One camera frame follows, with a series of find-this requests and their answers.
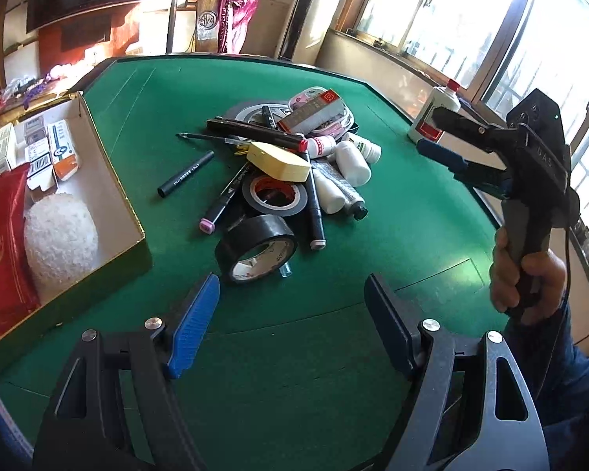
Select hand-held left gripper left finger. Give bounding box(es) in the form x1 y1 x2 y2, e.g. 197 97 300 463
32 272 221 471

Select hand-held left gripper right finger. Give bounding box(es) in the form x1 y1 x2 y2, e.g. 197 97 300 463
364 274 551 471

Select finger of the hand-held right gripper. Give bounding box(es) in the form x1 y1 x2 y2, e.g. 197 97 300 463
431 107 518 145
416 138 509 192

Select white bottle green label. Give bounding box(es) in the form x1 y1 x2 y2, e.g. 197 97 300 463
344 132 382 162

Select large white pill bottle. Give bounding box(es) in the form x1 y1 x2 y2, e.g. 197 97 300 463
335 141 372 186

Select silver metal tube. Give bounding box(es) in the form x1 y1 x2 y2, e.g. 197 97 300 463
314 159 369 221

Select clear cartoon print pouch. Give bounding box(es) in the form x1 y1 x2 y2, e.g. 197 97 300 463
289 87 357 138

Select black tape roll white core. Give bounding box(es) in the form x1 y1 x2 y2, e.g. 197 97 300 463
215 215 299 285

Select plain white bottle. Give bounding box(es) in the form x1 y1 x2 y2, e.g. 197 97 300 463
316 174 347 214

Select white bottle red label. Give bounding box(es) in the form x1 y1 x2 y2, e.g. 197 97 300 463
305 135 337 157

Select grey box red label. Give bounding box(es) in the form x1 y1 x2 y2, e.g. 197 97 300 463
277 89 342 133

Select short black marker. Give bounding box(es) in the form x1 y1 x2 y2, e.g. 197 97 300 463
158 151 216 198

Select black tape roll red core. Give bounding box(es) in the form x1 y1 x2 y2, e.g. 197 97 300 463
241 173 309 219

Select white foam ball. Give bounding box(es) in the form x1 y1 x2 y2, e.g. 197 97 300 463
24 192 100 291

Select green gold cardboard tray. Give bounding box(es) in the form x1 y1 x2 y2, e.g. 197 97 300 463
0 91 153 378

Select yellow soap block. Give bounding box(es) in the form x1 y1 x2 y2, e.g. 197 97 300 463
248 141 312 182

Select long black marker red cap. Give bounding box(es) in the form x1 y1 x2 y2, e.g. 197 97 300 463
206 118 307 152

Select red cloth pouch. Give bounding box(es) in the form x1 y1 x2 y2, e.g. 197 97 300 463
0 164 42 341

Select long white orange carton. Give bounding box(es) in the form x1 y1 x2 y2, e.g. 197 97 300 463
46 120 82 180

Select small blue white box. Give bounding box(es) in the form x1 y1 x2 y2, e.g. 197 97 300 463
24 117 47 145

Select person's right forearm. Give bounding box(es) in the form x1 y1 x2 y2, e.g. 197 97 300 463
503 299 589 425

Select person's right hand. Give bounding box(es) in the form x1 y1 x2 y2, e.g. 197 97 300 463
488 228 567 315

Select white liquor bottle red cap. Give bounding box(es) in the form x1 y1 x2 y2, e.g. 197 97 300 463
407 78 462 144

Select white standing air conditioner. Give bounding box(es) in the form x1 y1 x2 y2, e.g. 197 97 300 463
277 0 354 64

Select round grey table hub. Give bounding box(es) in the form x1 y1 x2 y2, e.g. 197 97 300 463
223 100 295 128

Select white carton with barcode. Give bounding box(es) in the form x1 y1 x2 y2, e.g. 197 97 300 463
24 137 60 192

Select magenta cloth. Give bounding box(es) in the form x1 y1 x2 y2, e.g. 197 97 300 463
218 0 260 55

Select wooden chair with medallion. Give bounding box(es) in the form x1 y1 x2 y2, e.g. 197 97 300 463
164 0 236 55

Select purple plastic trinkets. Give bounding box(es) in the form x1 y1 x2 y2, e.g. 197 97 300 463
0 76 55 109

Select black electric fireplace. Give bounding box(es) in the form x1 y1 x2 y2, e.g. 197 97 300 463
59 15 113 52

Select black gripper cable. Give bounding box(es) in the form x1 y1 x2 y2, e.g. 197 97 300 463
562 223 573 305

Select large wooden frame window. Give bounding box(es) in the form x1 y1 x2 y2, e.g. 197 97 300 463
336 0 589 236

